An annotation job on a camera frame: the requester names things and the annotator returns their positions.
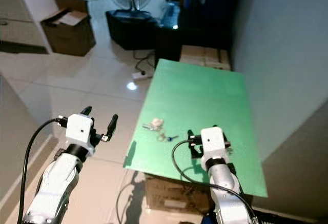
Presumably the key bunch with white fob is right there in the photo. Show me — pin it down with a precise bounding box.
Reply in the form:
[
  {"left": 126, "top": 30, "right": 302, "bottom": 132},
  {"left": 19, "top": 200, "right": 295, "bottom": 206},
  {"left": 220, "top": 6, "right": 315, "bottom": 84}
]
[{"left": 142, "top": 117, "right": 180, "bottom": 143}]

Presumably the green top table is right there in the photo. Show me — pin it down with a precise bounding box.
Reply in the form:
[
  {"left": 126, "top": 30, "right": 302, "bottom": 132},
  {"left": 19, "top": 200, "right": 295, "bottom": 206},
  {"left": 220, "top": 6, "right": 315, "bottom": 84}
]
[{"left": 123, "top": 58, "right": 269, "bottom": 198}]

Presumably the printed cardboard box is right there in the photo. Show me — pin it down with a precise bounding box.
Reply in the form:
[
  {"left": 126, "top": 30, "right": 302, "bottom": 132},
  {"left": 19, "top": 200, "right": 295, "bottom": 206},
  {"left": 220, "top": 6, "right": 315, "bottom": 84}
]
[{"left": 143, "top": 174, "right": 217, "bottom": 215}]

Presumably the white power strip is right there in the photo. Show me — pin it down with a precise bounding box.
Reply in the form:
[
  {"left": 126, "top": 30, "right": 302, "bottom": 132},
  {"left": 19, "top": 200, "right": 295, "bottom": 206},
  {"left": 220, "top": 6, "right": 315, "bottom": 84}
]
[{"left": 132, "top": 71, "right": 149, "bottom": 80}]

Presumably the grey counter with green top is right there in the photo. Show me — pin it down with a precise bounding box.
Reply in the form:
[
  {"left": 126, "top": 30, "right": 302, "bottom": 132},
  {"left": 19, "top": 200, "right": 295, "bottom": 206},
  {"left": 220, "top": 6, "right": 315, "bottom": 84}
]
[{"left": 0, "top": 74, "right": 55, "bottom": 224}]

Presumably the open brown cardboard box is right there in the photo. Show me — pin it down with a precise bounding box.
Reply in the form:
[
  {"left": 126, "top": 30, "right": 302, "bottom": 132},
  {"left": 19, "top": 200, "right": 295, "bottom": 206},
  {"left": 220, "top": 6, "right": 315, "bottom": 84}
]
[{"left": 40, "top": 0, "right": 97, "bottom": 57}]

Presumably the flat tan cardboard box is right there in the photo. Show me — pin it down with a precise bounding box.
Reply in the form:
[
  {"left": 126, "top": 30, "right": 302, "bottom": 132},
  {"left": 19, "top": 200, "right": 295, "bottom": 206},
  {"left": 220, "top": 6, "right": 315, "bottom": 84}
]
[{"left": 179, "top": 45, "right": 232, "bottom": 71}]

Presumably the black storage box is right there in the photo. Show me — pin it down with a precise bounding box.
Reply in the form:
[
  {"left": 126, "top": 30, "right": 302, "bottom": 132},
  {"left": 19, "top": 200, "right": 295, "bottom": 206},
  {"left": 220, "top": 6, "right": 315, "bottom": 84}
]
[{"left": 105, "top": 10, "right": 160, "bottom": 51}]

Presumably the white drawer cabinet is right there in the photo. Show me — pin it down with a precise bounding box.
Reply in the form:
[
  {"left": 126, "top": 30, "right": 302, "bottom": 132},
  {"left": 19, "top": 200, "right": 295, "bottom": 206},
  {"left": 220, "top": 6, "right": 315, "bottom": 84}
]
[{"left": 0, "top": 0, "right": 68, "bottom": 55}]

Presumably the black cabinet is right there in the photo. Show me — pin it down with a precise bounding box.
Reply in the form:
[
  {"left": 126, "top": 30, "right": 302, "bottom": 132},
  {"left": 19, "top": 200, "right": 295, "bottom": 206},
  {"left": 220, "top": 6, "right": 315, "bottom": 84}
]
[{"left": 154, "top": 0, "right": 237, "bottom": 72}]

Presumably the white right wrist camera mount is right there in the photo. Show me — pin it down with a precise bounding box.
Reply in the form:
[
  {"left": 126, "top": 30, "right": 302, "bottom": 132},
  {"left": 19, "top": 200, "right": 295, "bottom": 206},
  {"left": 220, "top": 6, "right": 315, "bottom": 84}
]
[{"left": 200, "top": 127, "right": 228, "bottom": 165}]

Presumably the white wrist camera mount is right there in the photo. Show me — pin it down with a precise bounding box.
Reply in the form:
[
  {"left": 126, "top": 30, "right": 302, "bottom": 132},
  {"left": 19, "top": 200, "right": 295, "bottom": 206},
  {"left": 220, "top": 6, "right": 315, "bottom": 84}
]
[
  {"left": 200, "top": 127, "right": 228, "bottom": 165},
  {"left": 66, "top": 114, "right": 96, "bottom": 149}
]

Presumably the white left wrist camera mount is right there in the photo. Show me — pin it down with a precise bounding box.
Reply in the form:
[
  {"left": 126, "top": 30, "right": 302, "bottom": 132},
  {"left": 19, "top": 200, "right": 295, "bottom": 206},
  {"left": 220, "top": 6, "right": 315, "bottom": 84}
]
[{"left": 66, "top": 114, "right": 96, "bottom": 149}]

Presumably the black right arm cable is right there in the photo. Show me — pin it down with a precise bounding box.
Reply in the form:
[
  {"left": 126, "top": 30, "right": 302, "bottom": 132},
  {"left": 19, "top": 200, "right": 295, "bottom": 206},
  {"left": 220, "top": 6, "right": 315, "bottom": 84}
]
[{"left": 172, "top": 138, "right": 260, "bottom": 224}]

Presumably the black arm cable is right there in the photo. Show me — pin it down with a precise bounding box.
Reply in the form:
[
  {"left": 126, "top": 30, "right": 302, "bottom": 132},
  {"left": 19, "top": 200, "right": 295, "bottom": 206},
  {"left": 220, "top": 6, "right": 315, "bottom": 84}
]
[
  {"left": 172, "top": 138, "right": 260, "bottom": 224},
  {"left": 18, "top": 117, "right": 68, "bottom": 224}
]

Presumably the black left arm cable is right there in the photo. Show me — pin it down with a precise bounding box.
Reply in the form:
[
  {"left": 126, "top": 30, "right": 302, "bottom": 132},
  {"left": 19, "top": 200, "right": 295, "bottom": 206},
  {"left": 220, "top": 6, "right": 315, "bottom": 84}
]
[{"left": 18, "top": 117, "right": 68, "bottom": 224}]

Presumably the black floor cable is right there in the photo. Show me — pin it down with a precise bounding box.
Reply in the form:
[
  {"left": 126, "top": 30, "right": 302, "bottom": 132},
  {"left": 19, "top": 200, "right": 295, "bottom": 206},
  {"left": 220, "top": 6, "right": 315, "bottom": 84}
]
[{"left": 133, "top": 49, "right": 157, "bottom": 75}]

